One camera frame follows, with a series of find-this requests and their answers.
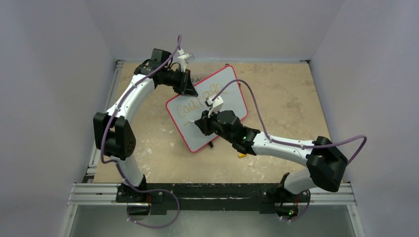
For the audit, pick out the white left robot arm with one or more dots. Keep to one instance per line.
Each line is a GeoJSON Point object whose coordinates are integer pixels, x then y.
{"type": "Point", "coordinates": [113, 134]}

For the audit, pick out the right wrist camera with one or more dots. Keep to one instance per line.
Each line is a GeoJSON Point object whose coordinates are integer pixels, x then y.
{"type": "Point", "coordinates": [214, 104]}

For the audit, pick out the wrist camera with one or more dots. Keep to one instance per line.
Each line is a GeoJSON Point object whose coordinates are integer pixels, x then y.
{"type": "Point", "coordinates": [214, 104]}
{"type": "Point", "coordinates": [184, 58]}

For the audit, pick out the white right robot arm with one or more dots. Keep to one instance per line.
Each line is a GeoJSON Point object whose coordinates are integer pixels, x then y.
{"type": "Point", "coordinates": [324, 163]}

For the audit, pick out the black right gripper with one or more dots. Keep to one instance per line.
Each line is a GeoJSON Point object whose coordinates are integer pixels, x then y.
{"type": "Point", "coordinates": [205, 124]}

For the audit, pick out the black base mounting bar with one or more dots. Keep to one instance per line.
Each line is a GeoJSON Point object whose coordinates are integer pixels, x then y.
{"type": "Point", "coordinates": [265, 198]}

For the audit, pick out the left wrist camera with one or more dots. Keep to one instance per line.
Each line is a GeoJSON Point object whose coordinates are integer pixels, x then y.
{"type": "Point", "coordinates": [184, 58]}

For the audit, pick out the clear plastic holder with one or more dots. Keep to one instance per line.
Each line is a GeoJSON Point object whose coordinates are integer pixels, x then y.
{"type": "Point", "coordinates": [196, 78]}

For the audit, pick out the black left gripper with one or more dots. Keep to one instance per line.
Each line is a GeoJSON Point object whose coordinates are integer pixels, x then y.
{"type": "Point", "coordinates": [186, 87]}

